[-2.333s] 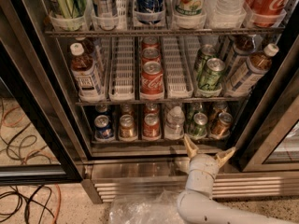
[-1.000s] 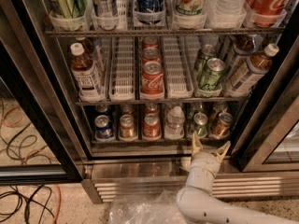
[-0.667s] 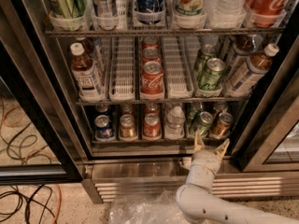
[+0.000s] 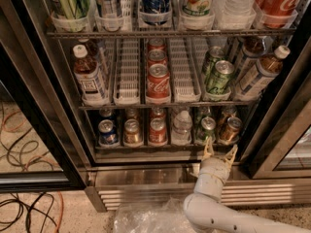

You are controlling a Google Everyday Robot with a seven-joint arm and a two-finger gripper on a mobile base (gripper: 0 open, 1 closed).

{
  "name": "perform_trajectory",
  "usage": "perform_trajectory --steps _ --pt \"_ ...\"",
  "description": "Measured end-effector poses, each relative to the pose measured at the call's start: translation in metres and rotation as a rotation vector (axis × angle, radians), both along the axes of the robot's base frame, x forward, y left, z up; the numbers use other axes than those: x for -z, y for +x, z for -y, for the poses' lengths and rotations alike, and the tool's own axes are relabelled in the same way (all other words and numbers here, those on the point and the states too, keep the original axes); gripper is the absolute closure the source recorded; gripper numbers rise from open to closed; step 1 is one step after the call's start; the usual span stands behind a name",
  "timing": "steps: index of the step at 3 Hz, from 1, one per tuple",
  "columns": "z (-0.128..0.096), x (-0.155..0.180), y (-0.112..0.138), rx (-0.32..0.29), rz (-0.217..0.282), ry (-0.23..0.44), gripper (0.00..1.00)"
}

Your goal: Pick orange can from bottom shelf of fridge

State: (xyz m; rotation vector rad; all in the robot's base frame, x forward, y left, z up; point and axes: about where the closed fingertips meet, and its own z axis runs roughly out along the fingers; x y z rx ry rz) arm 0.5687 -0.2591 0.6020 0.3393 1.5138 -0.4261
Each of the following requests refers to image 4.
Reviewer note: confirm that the right glass fridge door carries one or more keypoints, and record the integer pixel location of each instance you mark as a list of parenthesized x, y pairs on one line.
[(285, 116)]

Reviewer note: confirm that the steel fridge base grille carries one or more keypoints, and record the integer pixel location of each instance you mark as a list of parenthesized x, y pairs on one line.
[(112, 186)]

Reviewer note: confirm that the gold soda can behind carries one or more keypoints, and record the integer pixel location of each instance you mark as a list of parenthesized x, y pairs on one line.
[(132, 113)]

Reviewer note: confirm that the gold soda can front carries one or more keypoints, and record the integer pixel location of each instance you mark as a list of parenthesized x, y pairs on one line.
[(132, 134)]

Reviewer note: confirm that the blue soda can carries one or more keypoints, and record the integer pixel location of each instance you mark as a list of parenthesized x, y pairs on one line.
[(108, 134), (107, 114)]

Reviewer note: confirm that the clear plastic bag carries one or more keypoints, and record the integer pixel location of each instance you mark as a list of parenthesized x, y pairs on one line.
[(166, 217)]

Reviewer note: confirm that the clear water bottle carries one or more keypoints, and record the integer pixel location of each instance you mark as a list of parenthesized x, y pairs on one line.
[(181, 129)]

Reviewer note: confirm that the red soda can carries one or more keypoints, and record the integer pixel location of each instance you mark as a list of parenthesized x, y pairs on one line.
[(157, 112), (157, 133)]

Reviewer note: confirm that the red cola bottle top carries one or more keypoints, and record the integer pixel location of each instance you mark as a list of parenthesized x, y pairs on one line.
[(275, 13)]

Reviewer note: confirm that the blue soda can behind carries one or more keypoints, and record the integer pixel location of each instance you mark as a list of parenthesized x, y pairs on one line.
[(107, 114)]

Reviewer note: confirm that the orange soda can front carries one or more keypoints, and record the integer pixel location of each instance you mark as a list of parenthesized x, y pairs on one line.
[(230, 129)]

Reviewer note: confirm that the green can middle front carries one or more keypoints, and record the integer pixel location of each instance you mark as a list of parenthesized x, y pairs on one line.
[(219, 78)]

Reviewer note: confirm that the red cola can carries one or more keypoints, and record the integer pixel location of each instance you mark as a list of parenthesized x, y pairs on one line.
[(156, 44), (157, 57), (158, 81)]

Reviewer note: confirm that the blue soda can front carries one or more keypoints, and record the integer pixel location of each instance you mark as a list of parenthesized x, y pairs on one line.
[(108, 134)]

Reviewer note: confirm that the green soda can bottom front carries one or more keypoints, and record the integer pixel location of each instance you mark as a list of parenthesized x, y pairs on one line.
[(206, 128)]

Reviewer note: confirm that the tea bottle right behind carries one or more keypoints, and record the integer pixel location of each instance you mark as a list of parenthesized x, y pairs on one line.
[(252, 48)]

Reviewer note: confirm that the green soda can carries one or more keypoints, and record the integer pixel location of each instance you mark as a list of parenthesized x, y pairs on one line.
[(206, 128), (201, 112)]

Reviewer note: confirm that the empty white tray left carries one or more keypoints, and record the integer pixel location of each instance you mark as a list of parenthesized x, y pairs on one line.
[(127, 73)]

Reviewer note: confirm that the tea bottle left behind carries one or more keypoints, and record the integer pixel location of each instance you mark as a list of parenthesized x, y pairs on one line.
[(97, 49)]

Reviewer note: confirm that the empty white tray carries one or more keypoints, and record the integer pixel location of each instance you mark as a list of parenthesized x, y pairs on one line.
[(127, 73), (184, 80)]

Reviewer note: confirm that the red cola can middle front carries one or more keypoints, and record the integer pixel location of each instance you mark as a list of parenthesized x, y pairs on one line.
[(158, 81)]

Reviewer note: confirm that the tea bottle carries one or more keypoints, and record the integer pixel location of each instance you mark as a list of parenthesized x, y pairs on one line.
[(252, 48), (88, 74), (97, 49), (262, 73)]

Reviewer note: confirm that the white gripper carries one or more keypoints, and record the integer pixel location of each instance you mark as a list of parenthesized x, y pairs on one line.
[(216, 167)]

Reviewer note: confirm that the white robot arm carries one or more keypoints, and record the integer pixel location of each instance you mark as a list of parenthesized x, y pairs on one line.
[(204, 210)]

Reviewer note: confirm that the empty white tray right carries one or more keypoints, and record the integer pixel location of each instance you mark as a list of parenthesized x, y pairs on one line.
[(184, 80)]

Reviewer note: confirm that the gold soda can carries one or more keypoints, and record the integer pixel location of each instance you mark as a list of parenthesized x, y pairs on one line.
[(132, 134), (132, 113)]

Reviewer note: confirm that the red soda can bottom behind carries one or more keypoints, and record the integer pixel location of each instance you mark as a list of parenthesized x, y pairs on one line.
[(157, 112)]

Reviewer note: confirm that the tea bottle right front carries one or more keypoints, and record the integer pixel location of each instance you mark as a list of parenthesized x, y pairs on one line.
[(262, 73)]

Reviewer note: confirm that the left glass fridge door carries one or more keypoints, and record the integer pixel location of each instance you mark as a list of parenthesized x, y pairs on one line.
[(35, 72)]

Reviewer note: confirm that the red soda can bottom front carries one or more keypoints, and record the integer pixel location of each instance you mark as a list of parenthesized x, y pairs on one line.
[(157, 133)]

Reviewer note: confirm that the orange soda can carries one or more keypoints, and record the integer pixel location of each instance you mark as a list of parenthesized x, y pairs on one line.
[(226, 112), (230, 129)]

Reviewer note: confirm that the silver can top shelf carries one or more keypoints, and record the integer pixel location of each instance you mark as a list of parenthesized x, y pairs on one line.
[(109, 8)]

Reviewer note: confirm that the green soda can bottom behind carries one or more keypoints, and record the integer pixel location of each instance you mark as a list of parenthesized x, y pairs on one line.
[(201, 112)]

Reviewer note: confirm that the orange soda can behind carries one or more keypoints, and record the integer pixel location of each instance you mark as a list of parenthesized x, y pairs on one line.
[(226, 112)]

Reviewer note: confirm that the green can middle behind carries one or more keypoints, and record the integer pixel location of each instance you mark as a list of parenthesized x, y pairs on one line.
[(212, 56)]

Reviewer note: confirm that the tea bottle left front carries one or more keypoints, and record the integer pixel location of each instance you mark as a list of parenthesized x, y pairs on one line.
[(88, 74)]

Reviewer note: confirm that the glass fridge door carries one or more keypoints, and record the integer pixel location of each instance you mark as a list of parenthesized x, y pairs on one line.
[(35, 72), (285, 116)]

